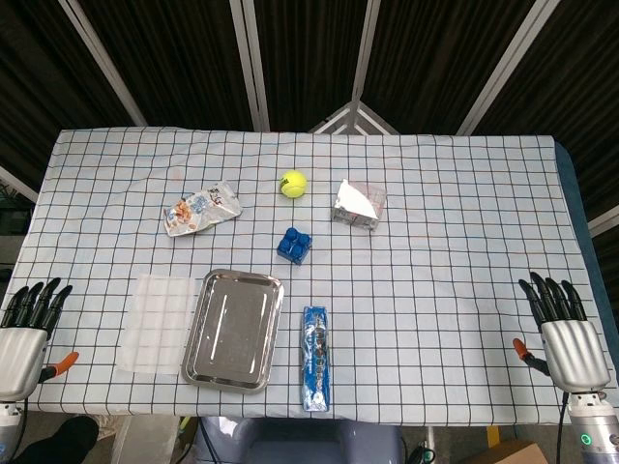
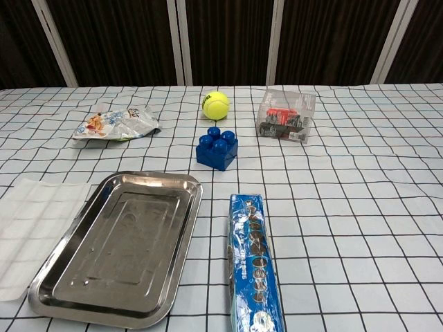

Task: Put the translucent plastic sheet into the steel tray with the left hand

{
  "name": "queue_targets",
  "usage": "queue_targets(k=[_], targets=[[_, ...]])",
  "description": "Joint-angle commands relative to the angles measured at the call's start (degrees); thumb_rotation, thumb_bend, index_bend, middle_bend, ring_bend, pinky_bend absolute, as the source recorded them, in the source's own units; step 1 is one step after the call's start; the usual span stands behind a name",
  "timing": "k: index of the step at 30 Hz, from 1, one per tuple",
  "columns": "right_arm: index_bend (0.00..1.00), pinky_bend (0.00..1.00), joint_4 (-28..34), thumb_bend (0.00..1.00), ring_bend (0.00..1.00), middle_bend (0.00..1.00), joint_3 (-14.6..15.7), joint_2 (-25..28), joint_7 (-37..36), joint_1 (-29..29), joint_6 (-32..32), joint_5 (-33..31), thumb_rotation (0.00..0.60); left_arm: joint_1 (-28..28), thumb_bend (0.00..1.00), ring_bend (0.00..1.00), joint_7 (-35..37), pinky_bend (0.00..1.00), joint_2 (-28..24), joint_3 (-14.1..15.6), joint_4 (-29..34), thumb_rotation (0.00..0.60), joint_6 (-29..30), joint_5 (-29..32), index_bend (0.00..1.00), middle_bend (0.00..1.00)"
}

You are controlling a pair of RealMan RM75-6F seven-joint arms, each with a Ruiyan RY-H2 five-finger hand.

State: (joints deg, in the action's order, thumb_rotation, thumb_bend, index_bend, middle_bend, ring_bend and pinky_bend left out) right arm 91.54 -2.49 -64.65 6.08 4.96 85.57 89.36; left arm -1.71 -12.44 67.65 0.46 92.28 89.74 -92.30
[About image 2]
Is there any white paper sheet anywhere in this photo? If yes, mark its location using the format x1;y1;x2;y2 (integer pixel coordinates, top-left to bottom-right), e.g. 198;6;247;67
0;177;92;303

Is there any blue cookie package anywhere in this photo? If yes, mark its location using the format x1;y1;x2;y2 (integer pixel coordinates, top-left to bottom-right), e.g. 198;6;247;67
228;193;286;332

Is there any white partition frame post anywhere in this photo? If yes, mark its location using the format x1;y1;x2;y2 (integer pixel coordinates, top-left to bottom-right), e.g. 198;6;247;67
265;0;285;86
165;0;185;86
31;0;79;88
370;0;413;84
176;0;193;86

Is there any blue toy building block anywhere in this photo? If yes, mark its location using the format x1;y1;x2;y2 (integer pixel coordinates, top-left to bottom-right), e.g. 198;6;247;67
195;127;239;172

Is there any clear plastic box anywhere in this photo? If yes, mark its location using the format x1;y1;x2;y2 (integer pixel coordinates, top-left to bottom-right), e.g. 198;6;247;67
255;89;316;144

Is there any crinkled silver snack bag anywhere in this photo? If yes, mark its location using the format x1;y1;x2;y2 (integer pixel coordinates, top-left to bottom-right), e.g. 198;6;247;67
72;105;162;142

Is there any stainless steel tray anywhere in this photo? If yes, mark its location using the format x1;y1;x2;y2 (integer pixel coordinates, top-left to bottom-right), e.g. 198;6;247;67
27;171;204;329

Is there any white black checkered tablecloth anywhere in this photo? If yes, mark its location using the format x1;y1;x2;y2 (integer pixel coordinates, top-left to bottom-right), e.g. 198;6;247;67
0;82;443;332

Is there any yellow tennis ball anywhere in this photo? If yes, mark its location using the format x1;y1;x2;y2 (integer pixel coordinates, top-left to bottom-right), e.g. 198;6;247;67
201;90;230;120

